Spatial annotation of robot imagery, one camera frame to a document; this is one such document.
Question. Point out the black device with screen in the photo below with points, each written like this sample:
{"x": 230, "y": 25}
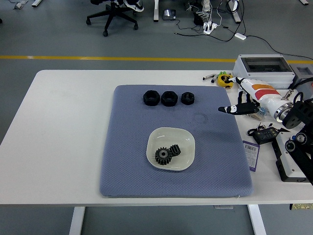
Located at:
{"x": 169, "y": 14}

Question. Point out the small black gear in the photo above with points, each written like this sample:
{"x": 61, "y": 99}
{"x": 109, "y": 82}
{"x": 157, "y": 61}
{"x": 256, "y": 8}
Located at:
{"x": 176, "y": 149}

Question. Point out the yellow tape measure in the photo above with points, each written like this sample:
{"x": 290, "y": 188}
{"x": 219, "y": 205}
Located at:
{"x": 223, "y": 82}

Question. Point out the grey bracket under table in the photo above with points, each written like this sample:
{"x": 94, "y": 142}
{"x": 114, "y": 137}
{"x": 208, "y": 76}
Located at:
{"x": 223, "y": 207}

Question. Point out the yellowish part under table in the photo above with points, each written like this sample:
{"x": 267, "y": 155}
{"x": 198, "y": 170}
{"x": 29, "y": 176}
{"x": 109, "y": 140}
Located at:
{"x": 302, "y": 206}

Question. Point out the black digital meter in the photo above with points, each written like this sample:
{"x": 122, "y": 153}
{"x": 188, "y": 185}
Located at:
{"x": 265, "y": 135}

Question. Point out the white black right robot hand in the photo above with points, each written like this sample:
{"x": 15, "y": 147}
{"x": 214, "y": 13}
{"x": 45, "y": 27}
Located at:
{"x": 264, "y": 95}

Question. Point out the white square plate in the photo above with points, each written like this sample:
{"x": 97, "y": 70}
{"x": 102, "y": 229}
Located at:
{"x": 168, "y": 137}

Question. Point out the grey device with red button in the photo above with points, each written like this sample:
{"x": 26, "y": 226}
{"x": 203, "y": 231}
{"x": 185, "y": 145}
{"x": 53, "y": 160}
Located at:
{"x": 304, "y": 72}

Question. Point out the blue-grey quilted mat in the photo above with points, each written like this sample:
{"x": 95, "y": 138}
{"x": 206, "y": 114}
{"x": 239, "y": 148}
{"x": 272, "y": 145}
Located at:
{"x": 171, "y": 186}

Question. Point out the purple white card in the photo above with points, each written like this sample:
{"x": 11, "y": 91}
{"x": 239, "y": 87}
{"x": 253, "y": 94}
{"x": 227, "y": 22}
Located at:
{"x": 251, "y": 156}

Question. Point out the small black hex nut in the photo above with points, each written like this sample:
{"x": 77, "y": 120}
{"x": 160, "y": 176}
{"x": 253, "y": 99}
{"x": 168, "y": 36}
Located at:
{"x": 187, "y": 98}

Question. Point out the large black hex nut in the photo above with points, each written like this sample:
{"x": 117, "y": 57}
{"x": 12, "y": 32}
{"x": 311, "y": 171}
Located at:
{"x": 169, "y": 99}
{"x": 151, "y": 98}

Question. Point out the white power adapter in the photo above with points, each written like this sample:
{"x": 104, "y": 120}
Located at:
{"x": 240, "y": 36}

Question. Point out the black office chair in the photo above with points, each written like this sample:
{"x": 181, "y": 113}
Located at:
{"x": 110, "y": 14}

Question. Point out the large black gear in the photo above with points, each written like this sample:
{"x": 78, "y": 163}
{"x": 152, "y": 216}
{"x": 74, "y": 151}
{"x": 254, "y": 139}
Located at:
{"x": 163, "y": 156}

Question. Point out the black white base plate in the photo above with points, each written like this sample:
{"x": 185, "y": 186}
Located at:
{"x": 289, "y": 166}

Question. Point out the grey electrical enclosure box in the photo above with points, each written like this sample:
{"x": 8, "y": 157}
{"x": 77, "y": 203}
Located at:
{"x": 261, "y": 71}

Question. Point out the white table leg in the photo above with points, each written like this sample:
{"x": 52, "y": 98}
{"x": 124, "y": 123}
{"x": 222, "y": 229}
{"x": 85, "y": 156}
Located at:
{"x": 77, "y": 220}
{"x": 256, "y": 220}

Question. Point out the white desk leg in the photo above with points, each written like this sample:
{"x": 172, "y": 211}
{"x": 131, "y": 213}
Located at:
{"x": 156, "y": 11}
{"x": 235, "y": 12}

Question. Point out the white power strip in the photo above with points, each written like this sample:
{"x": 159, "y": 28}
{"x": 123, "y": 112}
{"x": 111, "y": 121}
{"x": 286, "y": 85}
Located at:
{"x": 210, "y": 27}

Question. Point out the dark white sneaker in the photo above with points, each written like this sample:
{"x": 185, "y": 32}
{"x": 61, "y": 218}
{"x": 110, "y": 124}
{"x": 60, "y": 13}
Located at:
{"x": 134, "y": 5}

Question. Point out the black power brick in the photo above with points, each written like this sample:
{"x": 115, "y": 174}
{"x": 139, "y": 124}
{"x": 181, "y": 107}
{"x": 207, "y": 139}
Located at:
{"x": 198, "y": 18}

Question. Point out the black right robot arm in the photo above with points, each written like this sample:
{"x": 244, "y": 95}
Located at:
{"x": 300, "y": 115}

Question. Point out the bag of blue resistors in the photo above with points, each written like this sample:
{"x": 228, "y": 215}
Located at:
{"x": 261, "y": 113}

